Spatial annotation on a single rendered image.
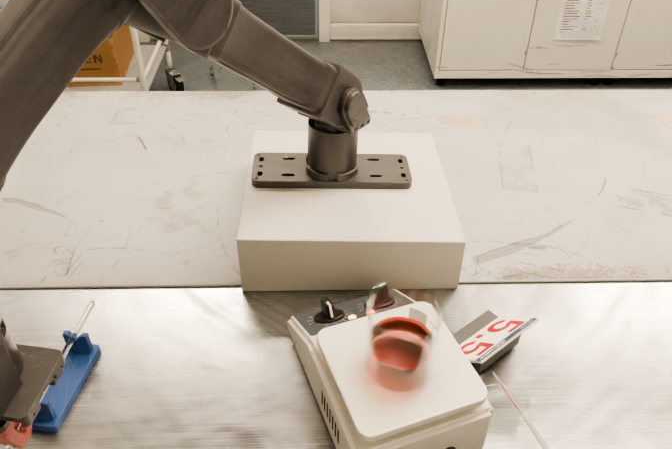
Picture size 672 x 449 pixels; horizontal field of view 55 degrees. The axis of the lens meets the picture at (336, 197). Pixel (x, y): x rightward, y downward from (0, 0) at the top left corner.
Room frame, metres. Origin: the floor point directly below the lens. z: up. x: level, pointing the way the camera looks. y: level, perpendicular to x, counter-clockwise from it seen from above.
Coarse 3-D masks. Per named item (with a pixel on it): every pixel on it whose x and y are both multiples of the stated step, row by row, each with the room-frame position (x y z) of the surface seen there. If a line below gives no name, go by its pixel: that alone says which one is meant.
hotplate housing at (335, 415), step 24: (312, 336) 0.41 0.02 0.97; (312, 360) 0.39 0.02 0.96; (312, 384) 0.39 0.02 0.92; (336, 408) 0.33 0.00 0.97; (480, 408) 0.33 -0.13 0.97; (336, 432) 0.32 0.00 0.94; (408, 432) 0.31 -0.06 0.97; (432, 432) 0.31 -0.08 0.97; (456, 432) 0.31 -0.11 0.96; (480, 432) 0.32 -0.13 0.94
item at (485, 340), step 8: (504, 320) 0.48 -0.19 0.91; (512, 320) 0.47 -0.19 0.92; (520, 320) 0.47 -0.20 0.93; (488, 328) 0.47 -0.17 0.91; (496, 328) 0.46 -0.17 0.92; (504, 328) 0.46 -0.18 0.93; (512, 328) 0.45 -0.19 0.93; (480, 336) 0.46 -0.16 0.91; (488, 336) 0.45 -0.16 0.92; (496, 336) 0.45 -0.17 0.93; (504, 336) 0.44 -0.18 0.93; (464, 344) 0.45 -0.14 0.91; (472, 344) 0.44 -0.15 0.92; (480, 344) 0.44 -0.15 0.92; (488, 344) 0.43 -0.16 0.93; (464, 352) 0.43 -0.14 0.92; (472, 352) 0.43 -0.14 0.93; (480, 352) 0.42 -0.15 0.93
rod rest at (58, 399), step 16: (64, 336) 0.43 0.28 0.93; (80, 336) 0.43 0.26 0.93; (80, 352) 0.43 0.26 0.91; (96, 352) 0.43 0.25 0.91; (64, 368) 0.41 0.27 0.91; (80, 368) 0.41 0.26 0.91; (64, 384) 0.39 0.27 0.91; (80, 384) 0.39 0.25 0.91; (48, 400) 0.35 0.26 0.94; (64, 400) 0.37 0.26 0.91; (48, 416) 0.35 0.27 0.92; (64, 416) 0.36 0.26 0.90
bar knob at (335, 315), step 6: (324, 300) 0.46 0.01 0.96; (324, 306) 0.45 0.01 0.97; (330, 306) 0.44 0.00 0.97; (324, 312) 0.45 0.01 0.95; (330, 312) 0.44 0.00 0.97; (336, 312) 0.45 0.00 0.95; (342, 312) 0.45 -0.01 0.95; (318, 318) 0.44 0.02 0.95; (324, 318) 0.44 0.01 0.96; (330, 318) 0.44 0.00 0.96; (336, 318) 0.44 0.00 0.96
